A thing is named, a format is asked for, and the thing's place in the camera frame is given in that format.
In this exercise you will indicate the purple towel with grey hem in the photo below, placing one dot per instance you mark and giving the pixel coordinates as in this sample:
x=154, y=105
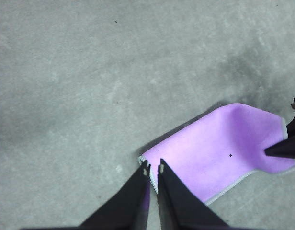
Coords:
x=209, y=148

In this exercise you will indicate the grey table cloth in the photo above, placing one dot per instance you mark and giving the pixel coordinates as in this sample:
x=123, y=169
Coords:
x=78, y=83

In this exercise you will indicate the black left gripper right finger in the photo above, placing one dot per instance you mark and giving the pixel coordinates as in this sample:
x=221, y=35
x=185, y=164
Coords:
x=178, y=208

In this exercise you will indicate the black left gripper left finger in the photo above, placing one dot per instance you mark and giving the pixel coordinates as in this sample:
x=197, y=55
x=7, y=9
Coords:
x=123, y=208

